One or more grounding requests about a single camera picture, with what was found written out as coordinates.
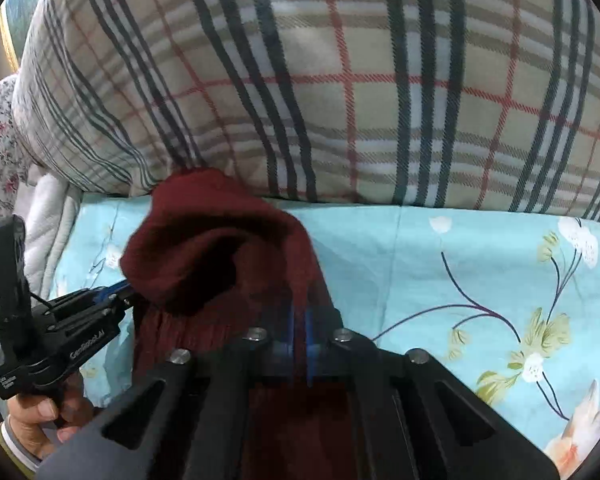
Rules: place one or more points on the gold framed picture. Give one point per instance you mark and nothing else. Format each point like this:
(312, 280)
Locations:
(10, 25)

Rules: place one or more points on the person's left hand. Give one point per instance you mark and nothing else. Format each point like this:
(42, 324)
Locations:
(35, 422)

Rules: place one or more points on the plaid pillow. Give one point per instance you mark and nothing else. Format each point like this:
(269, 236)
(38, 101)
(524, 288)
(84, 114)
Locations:
(330, 85)

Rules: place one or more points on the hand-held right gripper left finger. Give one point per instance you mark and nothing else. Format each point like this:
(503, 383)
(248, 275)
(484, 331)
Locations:
(291, 332)

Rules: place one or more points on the maroon knit sweater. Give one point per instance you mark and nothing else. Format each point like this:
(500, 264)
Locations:
(205, 240)

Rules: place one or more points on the white folded cloth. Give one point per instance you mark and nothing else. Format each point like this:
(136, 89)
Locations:
(47, 220)

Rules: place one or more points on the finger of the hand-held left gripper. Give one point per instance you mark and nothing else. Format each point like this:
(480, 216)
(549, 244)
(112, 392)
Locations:
(92, 317)
(107, 292)

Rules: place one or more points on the person's left forearm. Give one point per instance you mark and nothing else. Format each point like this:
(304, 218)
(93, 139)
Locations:
(15, 447)

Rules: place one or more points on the light blue floral bed sheet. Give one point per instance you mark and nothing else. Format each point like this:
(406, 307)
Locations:
(405, 270)

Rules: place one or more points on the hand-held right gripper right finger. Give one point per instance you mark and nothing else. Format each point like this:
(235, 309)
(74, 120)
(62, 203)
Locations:
(310, 345)

